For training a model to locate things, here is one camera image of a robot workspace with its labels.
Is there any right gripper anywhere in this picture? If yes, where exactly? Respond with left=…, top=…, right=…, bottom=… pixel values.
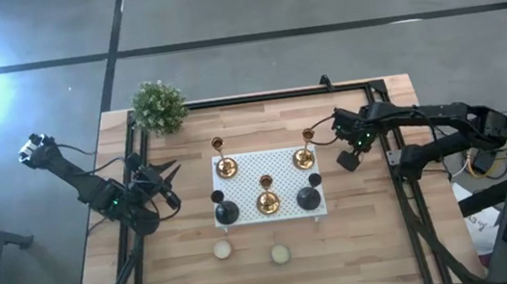
left=329, top=102, right=385, bottom=175

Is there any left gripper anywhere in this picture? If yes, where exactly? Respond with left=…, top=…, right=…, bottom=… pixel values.
left=125, top=146, right=187, bottom=216

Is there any gold candlestick holder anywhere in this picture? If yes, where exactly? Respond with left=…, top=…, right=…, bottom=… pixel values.
left=252, top=173, right=283, bottom=217
left=288, top=127, right=320, bottom=173
left=210, top=134, right=241, bottom=182

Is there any black candlestick holder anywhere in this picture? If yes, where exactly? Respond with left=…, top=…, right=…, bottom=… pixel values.
left=209, top=187, right=242, bottom=227
left=292, top=171, right=326, bottom=213

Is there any orange floral candle tin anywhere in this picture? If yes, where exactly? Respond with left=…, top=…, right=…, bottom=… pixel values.
left=211, top=238, right=236, bottom=262

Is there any blue-green floral candle tin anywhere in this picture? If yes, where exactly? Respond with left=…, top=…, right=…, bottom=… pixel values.
left=268, top=243, right=293, bottom=267

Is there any green potted plant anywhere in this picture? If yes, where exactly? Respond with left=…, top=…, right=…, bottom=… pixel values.
left=126, top=76, right=193, bottom=140

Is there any white perforated shelf riser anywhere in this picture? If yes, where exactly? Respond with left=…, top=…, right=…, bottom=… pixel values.
left=207, top=142, right=330, bottom=235

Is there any black power adapter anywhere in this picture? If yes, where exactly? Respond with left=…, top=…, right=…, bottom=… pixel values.
left=469, top=145, right=501, bottom=177

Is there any black stand bar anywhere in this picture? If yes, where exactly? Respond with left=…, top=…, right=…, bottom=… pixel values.
left=454, top=172, right=507, bottom=219

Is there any white paper sheet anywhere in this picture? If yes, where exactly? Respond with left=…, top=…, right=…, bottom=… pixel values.
left=450, top=177, right=505, bottom=258

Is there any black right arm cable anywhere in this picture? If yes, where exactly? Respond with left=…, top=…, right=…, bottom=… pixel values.
left=308, top=115, right=341, bottom=148

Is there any grey metal bracket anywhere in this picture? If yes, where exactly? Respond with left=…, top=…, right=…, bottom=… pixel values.
left=386, top=148, right=403, bottom=168

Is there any black cable clip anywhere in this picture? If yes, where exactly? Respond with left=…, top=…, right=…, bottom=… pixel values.
left=317, top=72, right=336, bottom=92

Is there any black aluminium table frame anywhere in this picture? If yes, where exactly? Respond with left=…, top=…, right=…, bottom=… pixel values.
left=49, top=68, right=490, bottom=284

